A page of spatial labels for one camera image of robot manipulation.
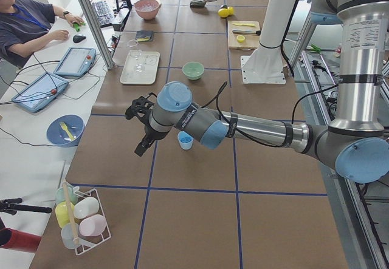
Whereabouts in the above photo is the clear wine glass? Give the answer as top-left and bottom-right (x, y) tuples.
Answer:
(127, 39), (145, 73)

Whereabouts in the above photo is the red cylinder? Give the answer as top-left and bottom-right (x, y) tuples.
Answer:
(1, 228), (41, 253)

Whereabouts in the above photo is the seated person dark shirt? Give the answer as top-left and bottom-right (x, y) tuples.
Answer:
(1, 0), (84, 68)

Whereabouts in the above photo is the blue teach pendant far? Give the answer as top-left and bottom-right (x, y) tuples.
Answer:
(53, 47), (97, 78)

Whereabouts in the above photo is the black keyboard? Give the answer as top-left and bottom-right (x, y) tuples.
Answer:
(92, 1), (115, 28)

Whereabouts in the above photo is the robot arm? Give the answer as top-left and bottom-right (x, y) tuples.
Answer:
(125, 0), (388, 183)

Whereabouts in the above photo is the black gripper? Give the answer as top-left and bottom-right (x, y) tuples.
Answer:
(134, 123), (168, 156)

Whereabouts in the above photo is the green ceramic bowl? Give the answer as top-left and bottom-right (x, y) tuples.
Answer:
(182, 61), (205, 80)

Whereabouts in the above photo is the wooden cutting board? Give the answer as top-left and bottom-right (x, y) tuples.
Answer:
(227, 20), (261, 50)

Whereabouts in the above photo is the small light blue cup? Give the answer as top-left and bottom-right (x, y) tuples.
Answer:
(177, 131), (194, 151)

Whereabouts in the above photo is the blue bowl with fork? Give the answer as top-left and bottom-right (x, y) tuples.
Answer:
(46, 114), (84, 148)

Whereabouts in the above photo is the white camera pole base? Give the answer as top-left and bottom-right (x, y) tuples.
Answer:
(241, 0), (299, 84)

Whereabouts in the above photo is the cream bear serving tray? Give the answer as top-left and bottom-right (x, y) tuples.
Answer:
(119, 50), (160, 85)

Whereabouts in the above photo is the blue teach pendant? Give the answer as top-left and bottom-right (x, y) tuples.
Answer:
(12, 72), (69, 113)
(53, 47), (97, 78)

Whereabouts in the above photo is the aluminium frame post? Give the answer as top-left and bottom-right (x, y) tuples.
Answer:
(78, 0), (115, 70)

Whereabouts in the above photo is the white wire cup rack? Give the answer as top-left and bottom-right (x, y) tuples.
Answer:
(55, 182), (112, 256)

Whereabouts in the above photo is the metal ice scoop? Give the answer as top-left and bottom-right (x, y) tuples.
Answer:
(190, 0), (217, 9)

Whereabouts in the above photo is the yellow plastic knife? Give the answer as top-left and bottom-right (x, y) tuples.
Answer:
(232, 22), (256, 27)

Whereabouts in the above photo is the yellow lemon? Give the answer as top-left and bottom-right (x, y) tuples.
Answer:
(218, 8), (230, 18)
(227, 6), (235, 16)

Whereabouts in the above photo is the half lemon slice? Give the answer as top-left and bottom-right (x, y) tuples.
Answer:
(236, 35), (246, 43)

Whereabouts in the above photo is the blue teach pendant near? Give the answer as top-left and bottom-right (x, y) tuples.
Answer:
(12, 72), (69, 113)

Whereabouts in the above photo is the grey folded cloth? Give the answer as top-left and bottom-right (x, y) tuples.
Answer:
(135, 30), (154, 42)

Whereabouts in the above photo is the pink bowl of ice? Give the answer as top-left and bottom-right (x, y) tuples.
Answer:
(134, 0), (161, 20)

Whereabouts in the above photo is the black tripod handle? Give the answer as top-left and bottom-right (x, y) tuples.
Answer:
(1, 197), (52, 216)

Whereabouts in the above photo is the black computer mouse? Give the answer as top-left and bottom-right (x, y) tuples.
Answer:
(72, 34), (86, 43)

